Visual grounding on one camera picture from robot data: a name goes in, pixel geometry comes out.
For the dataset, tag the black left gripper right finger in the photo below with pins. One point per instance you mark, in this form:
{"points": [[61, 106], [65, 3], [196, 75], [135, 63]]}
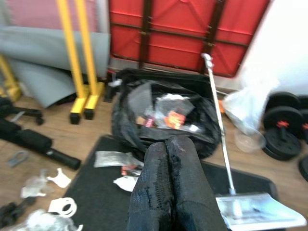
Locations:
{"points": [[192, 192]]}

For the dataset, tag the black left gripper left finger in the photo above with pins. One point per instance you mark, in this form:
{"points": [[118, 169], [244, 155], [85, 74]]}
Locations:
{"points": [[151, 192]]}

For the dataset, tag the black trash bag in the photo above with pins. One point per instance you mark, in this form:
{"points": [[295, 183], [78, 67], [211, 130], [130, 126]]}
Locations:
{"points": [[125, 120]]}

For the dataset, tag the black floor mat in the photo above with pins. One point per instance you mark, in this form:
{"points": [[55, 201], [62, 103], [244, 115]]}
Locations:
{"points": [[101, 199]]}

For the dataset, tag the white paper scrap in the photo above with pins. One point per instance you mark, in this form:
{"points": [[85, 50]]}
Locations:
{"points": [[125, 184]]}

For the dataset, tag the red and black packet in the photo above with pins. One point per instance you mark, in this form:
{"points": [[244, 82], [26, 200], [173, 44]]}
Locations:
{"points": [[130, 171]]}

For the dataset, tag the silver foil packet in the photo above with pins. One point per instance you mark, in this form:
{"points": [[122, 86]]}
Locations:
{"points": [[110, 158]]}

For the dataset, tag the orange snack packet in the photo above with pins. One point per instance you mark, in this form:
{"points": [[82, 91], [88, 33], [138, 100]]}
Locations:
{"points": [[175, 120]]}

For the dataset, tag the clear plastic bowl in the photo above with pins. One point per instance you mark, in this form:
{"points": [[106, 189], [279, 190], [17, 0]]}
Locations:
{"points": [[250, 143]]}

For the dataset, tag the orange small box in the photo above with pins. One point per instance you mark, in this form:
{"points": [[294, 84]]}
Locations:
{"points": [[222, 108]]}

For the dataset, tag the black weight plate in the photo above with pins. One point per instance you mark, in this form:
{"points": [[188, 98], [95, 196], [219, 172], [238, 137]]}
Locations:
{"points": [[274, 118], [304, 168], [281, 146], [284, 99]]}

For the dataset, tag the clear plastic bag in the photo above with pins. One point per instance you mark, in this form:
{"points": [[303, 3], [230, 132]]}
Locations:
{"points": [[247, 108]]}

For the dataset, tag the crumpled clear plastic wrap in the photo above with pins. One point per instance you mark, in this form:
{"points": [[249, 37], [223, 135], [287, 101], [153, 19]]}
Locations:
{"points": [[41, 221], [33, 185]]}

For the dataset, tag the grey metal carabiner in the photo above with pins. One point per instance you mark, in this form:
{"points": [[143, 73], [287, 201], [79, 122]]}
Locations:
{"points": [[10, 158]]}

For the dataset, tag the black metal bench foot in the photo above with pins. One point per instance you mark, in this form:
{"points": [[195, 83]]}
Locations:
{"points": [[24, 111]]}

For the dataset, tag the red folded table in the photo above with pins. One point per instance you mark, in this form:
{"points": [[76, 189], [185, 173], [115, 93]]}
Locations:
{"points": [[178, 31]]}

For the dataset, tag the grey rolled mat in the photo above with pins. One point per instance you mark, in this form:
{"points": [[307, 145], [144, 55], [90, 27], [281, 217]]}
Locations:
{"points": [[36, 48]]}

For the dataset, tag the pink foam mat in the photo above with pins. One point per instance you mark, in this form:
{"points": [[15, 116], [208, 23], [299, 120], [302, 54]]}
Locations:
{"points": [[36, 14]]}

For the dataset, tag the white plastic bracket piece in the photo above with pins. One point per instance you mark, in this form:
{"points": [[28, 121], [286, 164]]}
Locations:
{"points": [[61, 180]]}

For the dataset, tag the yellow tubular frame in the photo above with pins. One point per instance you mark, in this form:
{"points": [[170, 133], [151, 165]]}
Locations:
{"points": [[72, 60], [7, 79]]}

